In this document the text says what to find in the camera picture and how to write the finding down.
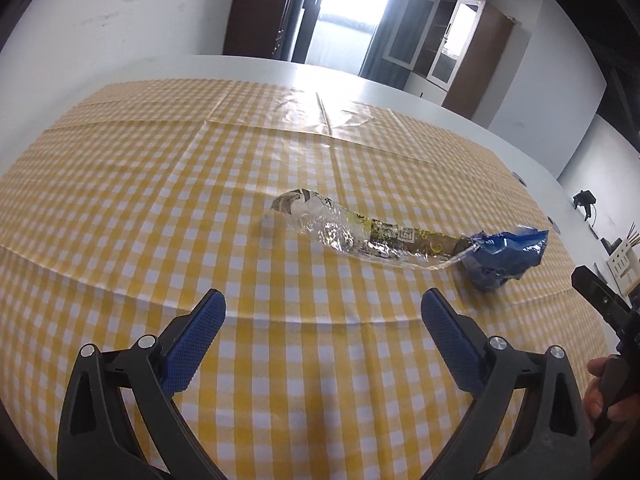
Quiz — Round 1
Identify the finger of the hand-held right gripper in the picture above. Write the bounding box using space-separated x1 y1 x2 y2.
571 266 635 333

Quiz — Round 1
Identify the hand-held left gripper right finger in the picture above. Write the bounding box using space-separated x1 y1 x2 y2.
421 287 594 480

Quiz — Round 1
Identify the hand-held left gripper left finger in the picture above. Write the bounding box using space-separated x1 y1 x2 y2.
57 288 227 480

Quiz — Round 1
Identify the blue snack bag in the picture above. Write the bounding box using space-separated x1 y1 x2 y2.
461 228 551 292

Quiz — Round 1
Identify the foil snack wrapper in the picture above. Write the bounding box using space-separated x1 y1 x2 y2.
270 188 482 272

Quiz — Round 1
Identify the person's right hand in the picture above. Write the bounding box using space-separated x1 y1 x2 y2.
584 355 640 423

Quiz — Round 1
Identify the white utensil holder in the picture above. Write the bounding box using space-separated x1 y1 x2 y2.
604 224 640 297

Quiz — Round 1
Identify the black device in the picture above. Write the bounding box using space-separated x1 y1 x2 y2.
572 189 602 222

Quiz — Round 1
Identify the yellow checked tablecloth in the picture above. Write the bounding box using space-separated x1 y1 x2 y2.
0 78 626 480

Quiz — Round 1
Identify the brown glass door cabinet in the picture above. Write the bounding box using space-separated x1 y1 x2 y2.
386 0 517 127

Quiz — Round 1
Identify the glass balcony door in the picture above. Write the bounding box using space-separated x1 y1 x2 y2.
303 0 404 75

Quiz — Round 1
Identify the dark brown wardrobe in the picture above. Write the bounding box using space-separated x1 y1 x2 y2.
222 0 322 64

